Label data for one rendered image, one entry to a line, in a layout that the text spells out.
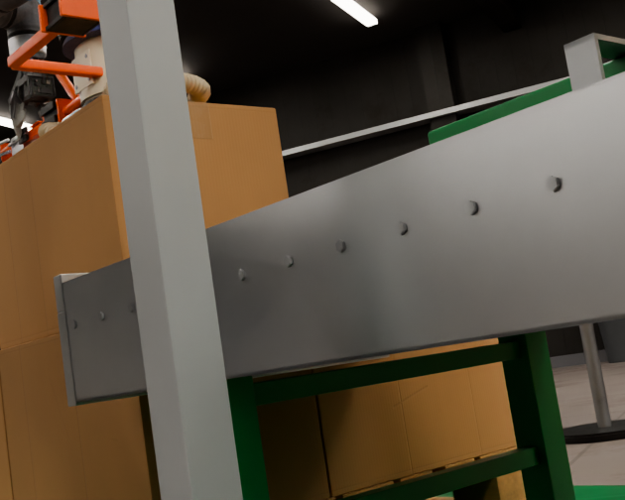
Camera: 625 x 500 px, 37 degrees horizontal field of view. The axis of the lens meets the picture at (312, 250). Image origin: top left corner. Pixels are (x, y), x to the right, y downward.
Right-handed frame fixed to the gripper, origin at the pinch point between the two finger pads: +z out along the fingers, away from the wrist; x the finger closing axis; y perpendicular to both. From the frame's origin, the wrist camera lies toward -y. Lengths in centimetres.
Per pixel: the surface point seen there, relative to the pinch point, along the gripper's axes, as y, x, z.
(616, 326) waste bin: -285, 699, 73
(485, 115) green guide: 156, -24, 44
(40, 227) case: 38, -19, 31
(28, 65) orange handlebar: 47, -22, 0
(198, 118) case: 70, 1, 16
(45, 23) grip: 69, -28, 0
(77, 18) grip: 76, -25, 2
